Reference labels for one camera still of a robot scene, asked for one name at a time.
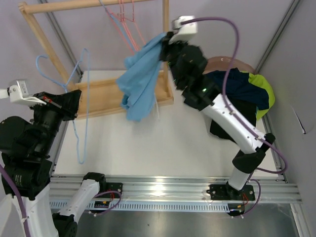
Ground translucent pink plastic basket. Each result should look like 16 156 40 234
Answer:
204 56 257 74

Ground pink hanger of teal shorts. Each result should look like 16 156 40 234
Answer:
118 0 138 51

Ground wooden clothes rack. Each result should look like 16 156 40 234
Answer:
18 0 174 119

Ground light blue shorts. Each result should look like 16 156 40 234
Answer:
116 33 166 121

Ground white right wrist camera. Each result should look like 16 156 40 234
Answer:
169 16 198 44

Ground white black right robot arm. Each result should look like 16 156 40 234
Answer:
160 39 275 200

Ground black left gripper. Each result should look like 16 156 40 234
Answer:
30 87 82 154

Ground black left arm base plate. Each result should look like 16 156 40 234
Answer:
100 182 123 199

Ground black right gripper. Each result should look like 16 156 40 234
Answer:
160 31 191 87

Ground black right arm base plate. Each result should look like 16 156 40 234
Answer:
206 183 255 201

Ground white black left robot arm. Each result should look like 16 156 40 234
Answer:
0 90 107 237

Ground pink hanger of green shorts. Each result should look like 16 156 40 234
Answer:
130 0 146 46

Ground white slotted cable duct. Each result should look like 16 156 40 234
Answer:
49 199 230 213

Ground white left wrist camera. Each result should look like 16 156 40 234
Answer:
0 79 46 107

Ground aluminium mounting rail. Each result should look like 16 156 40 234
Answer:
50 175 302 204

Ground pink hanger of black shorts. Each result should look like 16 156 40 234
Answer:
110 12 136 53

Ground navy blue shorts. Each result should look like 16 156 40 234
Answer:
206 68 270 111

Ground black shorts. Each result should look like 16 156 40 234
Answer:
209 97 257 143

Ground lime green shorts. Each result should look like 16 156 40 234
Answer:
241 73 276 120

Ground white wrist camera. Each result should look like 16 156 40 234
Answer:
0 79 46 107
169 16 198 44

